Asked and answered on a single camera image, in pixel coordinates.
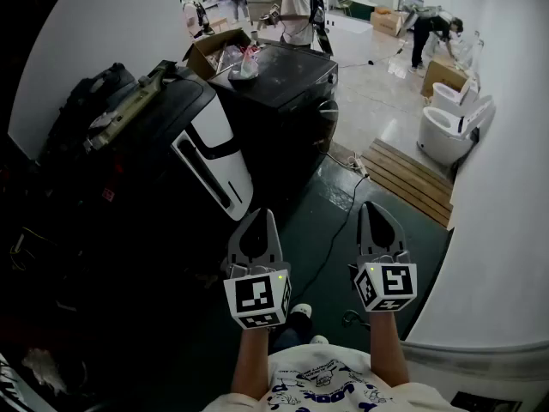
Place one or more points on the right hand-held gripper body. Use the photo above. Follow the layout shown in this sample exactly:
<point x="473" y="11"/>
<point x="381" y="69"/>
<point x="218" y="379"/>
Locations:
<point x="396" y="281"/>

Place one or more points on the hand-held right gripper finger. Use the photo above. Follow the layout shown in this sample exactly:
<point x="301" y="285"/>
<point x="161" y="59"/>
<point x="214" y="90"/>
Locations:
<point x="362" y="234"/>
<point x="399" y="238"/>

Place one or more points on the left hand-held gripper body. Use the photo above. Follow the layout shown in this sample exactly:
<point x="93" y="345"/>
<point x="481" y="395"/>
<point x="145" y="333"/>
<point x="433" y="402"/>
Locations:
<point x="253" y="294"/>

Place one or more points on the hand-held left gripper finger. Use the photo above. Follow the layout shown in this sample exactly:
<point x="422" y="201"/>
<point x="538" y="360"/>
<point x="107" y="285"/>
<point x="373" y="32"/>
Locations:
<point x="233" y="251"/>
<point x="274" y="247"/>

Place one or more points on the person's left forearm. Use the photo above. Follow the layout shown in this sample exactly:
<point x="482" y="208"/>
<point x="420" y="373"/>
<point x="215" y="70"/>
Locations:
<point x="251" y="363"/>

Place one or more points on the person's right forearm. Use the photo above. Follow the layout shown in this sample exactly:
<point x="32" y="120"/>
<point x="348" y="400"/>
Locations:
<point x="388" y="350"/>

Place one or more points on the cardboard box with items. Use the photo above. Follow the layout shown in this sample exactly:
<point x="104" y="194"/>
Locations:
<point x="201" y="58"/>

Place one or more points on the white left shoe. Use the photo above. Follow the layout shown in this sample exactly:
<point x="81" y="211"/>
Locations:
<point x="301" y="309"/>

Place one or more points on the white shoe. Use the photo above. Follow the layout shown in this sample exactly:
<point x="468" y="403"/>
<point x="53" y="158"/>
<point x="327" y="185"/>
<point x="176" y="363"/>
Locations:
<point x="319" y="340"/>
<point x="301" y="309"/>

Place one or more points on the blue jeans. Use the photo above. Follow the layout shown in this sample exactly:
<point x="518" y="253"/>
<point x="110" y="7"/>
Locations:
<point x="296" y="331"/>

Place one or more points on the wooden slat platform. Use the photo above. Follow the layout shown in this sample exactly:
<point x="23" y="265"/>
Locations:
<point x="407" y="178"/>

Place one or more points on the dark green floor mat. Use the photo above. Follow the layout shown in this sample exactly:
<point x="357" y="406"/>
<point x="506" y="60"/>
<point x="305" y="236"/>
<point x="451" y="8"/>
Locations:
<point x="309" y="195"/>

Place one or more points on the white power strip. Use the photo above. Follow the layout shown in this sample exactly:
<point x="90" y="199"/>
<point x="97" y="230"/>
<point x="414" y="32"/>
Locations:
<point x="359" y="165"/>

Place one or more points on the white right shoe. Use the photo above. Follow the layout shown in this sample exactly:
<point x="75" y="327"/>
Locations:
<point x="319" y="340"/>

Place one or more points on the white toilet with raised lid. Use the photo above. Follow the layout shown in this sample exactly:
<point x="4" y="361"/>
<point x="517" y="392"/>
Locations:
<point x="446" y="99"/>
<point x="442" y="135"/>

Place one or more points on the cream printed t-shirt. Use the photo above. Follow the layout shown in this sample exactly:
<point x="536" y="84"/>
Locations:
<point x="326" y="384"/>

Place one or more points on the white black appliance shell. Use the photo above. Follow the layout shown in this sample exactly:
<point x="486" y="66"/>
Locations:
<point x="214" y="135"/>

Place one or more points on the black washing machine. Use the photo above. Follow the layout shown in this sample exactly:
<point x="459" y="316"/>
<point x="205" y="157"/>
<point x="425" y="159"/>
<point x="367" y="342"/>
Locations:
<point x="283" y="84"/>

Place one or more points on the cardboard box beside toilets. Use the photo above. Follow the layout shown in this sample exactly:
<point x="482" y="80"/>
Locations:
<point x="442" y="75"/>

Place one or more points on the pink green refill pouch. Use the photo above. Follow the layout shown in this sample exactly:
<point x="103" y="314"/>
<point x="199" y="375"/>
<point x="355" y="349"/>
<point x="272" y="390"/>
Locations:
<point x="244" y="69"/>

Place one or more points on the white low platform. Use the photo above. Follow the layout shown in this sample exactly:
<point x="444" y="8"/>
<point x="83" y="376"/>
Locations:
<point x="349" y="24"/>

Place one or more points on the black bag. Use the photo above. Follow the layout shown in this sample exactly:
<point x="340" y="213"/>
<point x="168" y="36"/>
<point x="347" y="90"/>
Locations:
<point x="86" y="101"/>

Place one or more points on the printed cardboard box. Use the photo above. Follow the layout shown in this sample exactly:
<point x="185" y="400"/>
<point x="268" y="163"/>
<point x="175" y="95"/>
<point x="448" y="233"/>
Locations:
<point x="386" y="23"/>

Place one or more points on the green table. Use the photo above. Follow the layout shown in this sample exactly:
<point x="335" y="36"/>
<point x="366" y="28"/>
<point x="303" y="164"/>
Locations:
<point x="360" y="9"/>

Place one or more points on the light wooden table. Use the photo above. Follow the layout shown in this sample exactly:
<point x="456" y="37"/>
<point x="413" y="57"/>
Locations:
<point x="261" y="7"/>

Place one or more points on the olive green metal frame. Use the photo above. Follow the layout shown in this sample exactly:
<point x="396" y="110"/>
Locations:
<point x="128" y="101"/>

